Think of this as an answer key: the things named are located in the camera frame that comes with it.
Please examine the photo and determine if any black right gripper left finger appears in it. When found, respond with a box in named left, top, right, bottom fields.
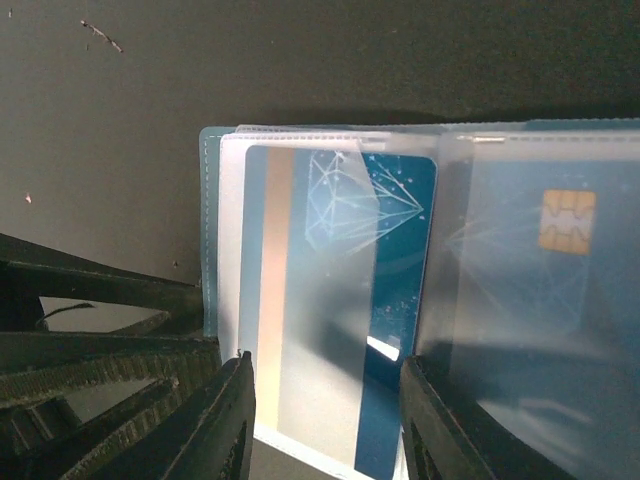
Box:
left=59, top=351, right=256, bottom=479

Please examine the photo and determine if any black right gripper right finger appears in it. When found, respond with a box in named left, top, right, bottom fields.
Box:
left=400, top=356, right=573, bottom=480

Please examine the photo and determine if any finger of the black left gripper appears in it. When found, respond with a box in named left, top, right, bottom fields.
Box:
left=1, top=234, right=204, bottom=334
left=1, top=332, right=221, bottom=479

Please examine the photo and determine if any blue leather card holder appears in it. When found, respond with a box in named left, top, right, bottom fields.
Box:
left=199, top=118, right=639, bottom=479

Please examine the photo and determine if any blue credit card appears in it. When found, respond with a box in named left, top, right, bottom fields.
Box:
left=448, top=160, right=639, bottom=479
left=239, top=146, right=437, bottom=479

